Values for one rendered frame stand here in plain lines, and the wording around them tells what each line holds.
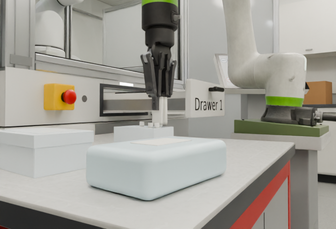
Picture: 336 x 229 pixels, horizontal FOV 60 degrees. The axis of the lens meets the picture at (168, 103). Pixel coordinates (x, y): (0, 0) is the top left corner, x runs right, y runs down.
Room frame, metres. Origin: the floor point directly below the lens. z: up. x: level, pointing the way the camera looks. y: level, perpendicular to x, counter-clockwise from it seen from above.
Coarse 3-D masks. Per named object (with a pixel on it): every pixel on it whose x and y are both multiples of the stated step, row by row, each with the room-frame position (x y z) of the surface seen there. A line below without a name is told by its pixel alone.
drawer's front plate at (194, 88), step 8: (192, 80) 0.82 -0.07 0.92; (200, 80) 0.88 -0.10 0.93; (192, 88) 0.82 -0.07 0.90; (200, 88) 0.87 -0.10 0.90; (192, 96) 0.82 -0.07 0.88; (200, 96) 0.87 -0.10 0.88; (208, 96) 0.93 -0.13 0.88; (216, 96) 0.99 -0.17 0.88; (192, 104) 0.82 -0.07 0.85; (208, 104) 0.93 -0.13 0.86; (216, 104) 0.99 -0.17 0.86; (192, 112) 0.82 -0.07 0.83; (200, 112) 0.87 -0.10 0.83; (208, 112) 0.93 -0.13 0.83; (216, 112) 0.99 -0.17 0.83
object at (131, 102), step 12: (108, 96) 0.99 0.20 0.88; (120, 96) 0.96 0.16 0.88; (132, 96) 0.94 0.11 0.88; (144, 96) 0.91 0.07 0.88; (180, 96) 0.85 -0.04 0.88; (108, 108) 0.98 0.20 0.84; (120, 108) 0.96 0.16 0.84; (132, 108) 0.93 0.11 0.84; (144, 108) 0.91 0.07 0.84; (168, 108) 0.87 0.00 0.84; (180, 108) 0.85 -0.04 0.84
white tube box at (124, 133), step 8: (120, 128) 0.71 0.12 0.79; (128, 128) 0.70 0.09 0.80; (136, 128) 0.69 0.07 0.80; (144, 128) 0.67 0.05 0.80; (152, 128) 0.66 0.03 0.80; (160, 128) 0.68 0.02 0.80; (168, 128) 0.71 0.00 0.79; (120, 136) 0.71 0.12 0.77; (128, 136) 0.70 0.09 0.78; (136, 136) 0.69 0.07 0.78; (144, 136) 0.67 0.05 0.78; (152, 136) 0.66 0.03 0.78; (160, 136) 0.68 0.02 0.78
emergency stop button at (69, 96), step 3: (66, 90) 0.78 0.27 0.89; (69, 90) 0.78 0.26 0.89; (72, 90) 0.79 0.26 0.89; (63, 93) 0.77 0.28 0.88; (66, 93) 0.77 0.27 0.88; (69, 93) 0.78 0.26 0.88; (72, 93) 0.78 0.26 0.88; (75, 93) 0.80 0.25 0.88; (63, 96) 0.77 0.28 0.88; (66, 96) 0.77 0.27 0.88; (69, 96) 0.78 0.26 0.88; (72, 96) 0.78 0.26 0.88; (75, 96) 0.79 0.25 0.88; (63, 99) 0.77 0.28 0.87; (66, 99) 0.77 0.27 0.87; (69, 99) 0.78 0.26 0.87; (72, 99) 0.78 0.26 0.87; (75, 99) 0.80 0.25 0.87; (66, 102) 0.78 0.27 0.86; (69, 102) 0.78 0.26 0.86; (72, 102) 0.79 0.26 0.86
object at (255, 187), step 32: (256, 160) 0.46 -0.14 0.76; (288, 160) 0.62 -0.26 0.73; (0, 192) 0.29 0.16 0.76; (32, 192) 0.29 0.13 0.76; (64, 192) 0.29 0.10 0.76; (96, 192) 0.29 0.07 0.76; (192, 192) 0.29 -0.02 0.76; (224, 192) 0.29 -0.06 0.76; (256, 192) 0.36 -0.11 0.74; (288, 192) 0.69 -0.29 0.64; (0, 224) 0.28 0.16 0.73; (32, 224) 0.25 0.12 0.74; (64, 224) 0.23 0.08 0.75; (96, 224) 0.22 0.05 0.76; (128, 224) 0.21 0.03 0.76; (160, 224) 0.21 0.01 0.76; (192, 224) 0.21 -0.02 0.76; (224, 224) 0.26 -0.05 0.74; (256, 224) 0.42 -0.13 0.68; (288, 224) 0.69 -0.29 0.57
